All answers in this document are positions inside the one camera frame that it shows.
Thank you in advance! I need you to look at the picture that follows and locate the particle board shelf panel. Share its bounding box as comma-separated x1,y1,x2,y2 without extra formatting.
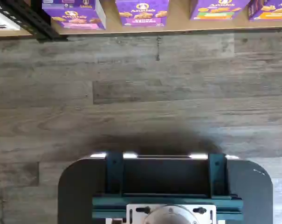
51,0,282,36

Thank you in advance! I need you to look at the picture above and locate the purple box pink patch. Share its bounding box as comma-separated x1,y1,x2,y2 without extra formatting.
42,0,107,30

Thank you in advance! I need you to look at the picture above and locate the purple box green orange patch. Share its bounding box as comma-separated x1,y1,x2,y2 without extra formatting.
189,0,251,21

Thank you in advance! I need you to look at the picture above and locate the purple box yellow patch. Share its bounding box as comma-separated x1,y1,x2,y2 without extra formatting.
248,0,282,22

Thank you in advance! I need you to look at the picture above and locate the white mounting plate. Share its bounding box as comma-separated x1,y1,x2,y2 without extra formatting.
126,203,217,224

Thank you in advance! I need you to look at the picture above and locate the dark rounded robot base platform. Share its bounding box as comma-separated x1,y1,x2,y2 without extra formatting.
58,153,274,224

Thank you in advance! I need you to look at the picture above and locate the white printed carton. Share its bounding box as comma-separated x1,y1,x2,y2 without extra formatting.
0,6,21,31

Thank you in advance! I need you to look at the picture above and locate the teal metal frame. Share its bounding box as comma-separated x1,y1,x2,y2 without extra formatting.
92,152,244,224

